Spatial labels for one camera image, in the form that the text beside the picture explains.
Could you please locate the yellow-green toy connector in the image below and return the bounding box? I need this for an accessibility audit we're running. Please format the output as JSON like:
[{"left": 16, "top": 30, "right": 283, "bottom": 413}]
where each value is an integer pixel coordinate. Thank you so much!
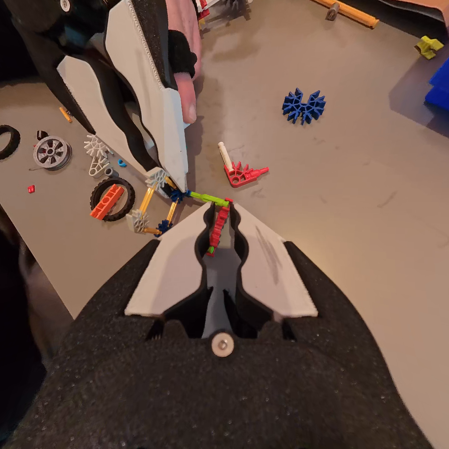
[{"left": 415, "top": 35, "right": 445, "bottom": 60}]

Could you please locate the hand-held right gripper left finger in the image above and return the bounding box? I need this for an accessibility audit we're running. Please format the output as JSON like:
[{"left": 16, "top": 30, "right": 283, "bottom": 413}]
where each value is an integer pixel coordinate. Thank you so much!
[{"left": 124, "top": 202, "right": 216, "bottom": 318}]

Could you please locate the white snowflake connector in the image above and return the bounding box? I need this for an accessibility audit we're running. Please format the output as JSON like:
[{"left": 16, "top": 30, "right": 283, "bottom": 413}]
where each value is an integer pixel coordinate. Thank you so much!
[{"left": 83, "top": 134, "right": 113, "bottom": 158}]

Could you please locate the grey triangular connector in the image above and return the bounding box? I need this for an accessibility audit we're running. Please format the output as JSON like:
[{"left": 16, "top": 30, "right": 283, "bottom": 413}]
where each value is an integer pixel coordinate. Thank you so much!
[{"left": 88, "top": 156, "right": 119, "bottom": 177}]

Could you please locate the blue double snowflake connector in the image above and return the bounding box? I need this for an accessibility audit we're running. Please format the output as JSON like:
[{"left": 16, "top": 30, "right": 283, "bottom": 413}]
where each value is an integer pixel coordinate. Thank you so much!
[{"left": 282, "top": 88, "right": 327, "bottom": 126}]

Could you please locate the blue plastic bin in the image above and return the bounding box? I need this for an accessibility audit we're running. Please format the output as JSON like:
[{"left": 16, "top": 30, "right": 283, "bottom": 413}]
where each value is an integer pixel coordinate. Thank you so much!
[{"left": 424, "top": 56, "right": 449, "bottom": 113}]

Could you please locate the grey toy wheel hub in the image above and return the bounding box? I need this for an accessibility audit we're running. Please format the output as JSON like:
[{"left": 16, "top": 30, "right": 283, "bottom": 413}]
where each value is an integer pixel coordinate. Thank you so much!
[{"left": 33, "top": 135, "right": 73, "bottom": 172}]

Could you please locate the white toy rod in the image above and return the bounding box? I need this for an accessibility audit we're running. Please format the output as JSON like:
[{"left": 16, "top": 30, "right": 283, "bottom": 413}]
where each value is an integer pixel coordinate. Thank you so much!
[{"left": 217, "top": 141, "right": 235, "bottom": 172}]

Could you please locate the person's left hand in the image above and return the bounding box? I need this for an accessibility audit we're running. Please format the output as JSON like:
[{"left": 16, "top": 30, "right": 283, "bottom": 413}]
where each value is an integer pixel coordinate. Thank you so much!
[{"left": 165, "top": 0, "right": 203, "bottom": 124}]

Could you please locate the pile of toy parts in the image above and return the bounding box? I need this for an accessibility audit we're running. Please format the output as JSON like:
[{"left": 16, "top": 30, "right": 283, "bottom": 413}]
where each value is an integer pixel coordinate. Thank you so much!
[{"left": 195, "top": 0, "right": 253, "bottom": 30}]

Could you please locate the black toy tyre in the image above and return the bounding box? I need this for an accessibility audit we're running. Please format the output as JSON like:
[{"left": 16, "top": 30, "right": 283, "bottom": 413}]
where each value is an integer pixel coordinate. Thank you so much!
[
  {"left": 90, "top": 176, "right": 136, "bottom": 222},
  {"left": 0, "top": 125, "right": 21, "bottom": 160}
]

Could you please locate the long yellow toy rod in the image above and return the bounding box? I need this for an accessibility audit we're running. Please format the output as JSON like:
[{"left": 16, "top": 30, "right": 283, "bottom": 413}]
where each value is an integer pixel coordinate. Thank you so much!
[{"left": 310, "top": 0, "right": 380, "bottom": 29}]

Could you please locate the orange toy brick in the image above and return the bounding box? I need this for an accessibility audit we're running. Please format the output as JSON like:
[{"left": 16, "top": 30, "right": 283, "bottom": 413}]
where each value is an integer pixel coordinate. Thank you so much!
[{"left": 90, "top": 185, "right": 125, "bottom": 221}]

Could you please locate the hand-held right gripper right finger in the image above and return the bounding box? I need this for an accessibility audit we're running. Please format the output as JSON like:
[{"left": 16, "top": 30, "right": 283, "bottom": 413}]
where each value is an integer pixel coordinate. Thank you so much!
[{"left": 228, "top": 203, "right": 319, "bottom": 321}]

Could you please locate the multicolour rod and connector assembly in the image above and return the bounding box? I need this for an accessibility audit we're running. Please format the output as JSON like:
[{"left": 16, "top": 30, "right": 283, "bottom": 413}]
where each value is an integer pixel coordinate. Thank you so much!
[{"left": 127, "top": 168, "right": 234, "bottom": 257}]

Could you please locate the red toy connector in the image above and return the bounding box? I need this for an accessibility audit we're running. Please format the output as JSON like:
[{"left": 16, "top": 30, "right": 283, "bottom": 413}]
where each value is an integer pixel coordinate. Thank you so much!
[{"left": 224, "top": 161, "right": 270, "bottom": 188}]

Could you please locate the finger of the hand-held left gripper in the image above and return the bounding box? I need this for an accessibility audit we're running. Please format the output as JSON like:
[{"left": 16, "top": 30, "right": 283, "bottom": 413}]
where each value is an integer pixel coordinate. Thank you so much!
[
  {"left": 56, "top": 55, "right": 167, "bottom": 177},
  {"left": 105, "top": 0, "right": 189, "bottom": 193}
]

